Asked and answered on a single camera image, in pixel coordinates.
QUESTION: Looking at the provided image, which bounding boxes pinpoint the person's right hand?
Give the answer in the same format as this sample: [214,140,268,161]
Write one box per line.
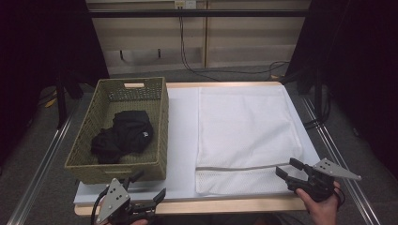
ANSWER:
[295,181,342,225]

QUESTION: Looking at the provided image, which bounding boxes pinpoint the white mesh laundry bag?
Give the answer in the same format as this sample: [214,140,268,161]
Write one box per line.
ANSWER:
[195,85,304,197]

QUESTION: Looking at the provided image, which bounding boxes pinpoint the dark curtain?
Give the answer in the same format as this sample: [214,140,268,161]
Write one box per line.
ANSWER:
[0,0,110,167]
[283,0,398,179]

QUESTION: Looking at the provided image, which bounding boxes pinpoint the metal floor rail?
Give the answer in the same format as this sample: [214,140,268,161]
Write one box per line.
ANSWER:
[301,97,381,225]
[6,99,83,225]

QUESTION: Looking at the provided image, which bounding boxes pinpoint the green woven basket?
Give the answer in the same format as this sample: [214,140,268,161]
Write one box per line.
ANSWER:
[64,77,170,186]

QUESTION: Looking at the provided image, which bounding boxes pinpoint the black garment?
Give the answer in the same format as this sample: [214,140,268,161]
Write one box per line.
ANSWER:
[90,110,155,165]

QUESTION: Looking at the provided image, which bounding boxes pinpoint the white wall socket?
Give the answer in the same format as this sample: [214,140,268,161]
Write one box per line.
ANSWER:
[174,0,197,9]

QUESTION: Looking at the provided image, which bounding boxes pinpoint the black horizontal metal bar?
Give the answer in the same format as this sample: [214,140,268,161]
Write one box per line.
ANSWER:
[88,8,309,18]

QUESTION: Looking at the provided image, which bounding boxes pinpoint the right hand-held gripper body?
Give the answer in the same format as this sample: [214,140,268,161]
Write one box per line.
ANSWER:
[285,157,362,203]

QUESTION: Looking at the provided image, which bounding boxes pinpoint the black wall cable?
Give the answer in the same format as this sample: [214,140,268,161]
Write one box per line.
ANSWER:
[178,15,290,83]

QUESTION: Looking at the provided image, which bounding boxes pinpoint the left hand-held gripper cable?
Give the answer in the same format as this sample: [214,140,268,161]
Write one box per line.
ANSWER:
[90,187,109,225]

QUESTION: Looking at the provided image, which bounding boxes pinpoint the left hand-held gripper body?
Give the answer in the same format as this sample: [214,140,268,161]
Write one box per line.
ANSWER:
[93,177,157,225]

